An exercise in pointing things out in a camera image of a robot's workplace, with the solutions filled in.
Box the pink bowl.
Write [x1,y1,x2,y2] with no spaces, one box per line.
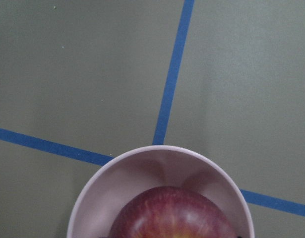
[66,145,255,238]

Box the red apple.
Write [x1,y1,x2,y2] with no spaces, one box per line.
[108,186,238,238]

